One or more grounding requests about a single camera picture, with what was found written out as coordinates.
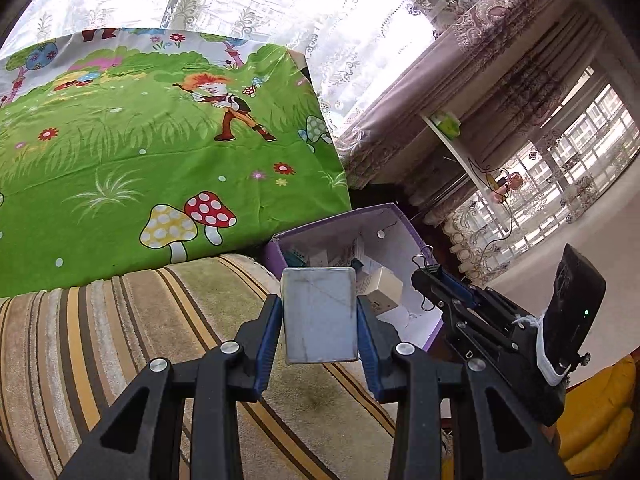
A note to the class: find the white printed carton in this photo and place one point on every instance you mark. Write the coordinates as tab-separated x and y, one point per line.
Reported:
350	255

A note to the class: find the purple cardboard box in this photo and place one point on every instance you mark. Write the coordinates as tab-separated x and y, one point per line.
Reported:
345	230

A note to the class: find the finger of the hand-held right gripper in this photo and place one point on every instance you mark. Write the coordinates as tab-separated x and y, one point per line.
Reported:
435	292
465	290

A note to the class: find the green cartoon printed blanket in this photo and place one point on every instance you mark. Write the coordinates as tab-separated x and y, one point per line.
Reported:
125	160

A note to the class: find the small pink object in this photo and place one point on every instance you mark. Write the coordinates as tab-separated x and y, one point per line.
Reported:
510	180

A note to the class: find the green tissue pack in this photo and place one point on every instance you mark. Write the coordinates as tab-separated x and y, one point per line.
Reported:
445	125

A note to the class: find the white cloth strip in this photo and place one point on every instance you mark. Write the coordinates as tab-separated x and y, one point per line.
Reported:
547	365

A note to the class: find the white sheer lace curtain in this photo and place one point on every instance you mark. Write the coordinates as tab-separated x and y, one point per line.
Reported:
300	10

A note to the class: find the cream square carton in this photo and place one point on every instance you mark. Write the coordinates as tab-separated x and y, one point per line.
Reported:
385	290

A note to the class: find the teal white carton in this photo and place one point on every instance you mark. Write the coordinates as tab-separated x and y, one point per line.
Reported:
297	258

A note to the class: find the white curved shelf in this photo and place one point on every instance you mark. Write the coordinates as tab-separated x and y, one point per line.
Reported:
460	150

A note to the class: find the striped terry towel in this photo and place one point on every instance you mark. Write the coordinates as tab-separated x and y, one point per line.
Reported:
125	335

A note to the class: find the silver carton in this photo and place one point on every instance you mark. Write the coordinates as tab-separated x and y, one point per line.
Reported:
320	315

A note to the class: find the mauve window drape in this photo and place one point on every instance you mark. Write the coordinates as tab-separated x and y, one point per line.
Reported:
425	75

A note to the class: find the small binder clip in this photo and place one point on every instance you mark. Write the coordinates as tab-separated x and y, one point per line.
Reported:
423	263

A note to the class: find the cream embroidered curtain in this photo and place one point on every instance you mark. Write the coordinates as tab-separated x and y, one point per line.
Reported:
475	220

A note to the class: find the yellow cushion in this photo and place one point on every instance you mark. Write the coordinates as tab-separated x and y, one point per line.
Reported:
600	410

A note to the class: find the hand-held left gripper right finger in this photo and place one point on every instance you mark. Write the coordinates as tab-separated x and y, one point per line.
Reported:
370	355

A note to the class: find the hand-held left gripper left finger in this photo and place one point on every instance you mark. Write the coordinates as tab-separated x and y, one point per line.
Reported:
265	350

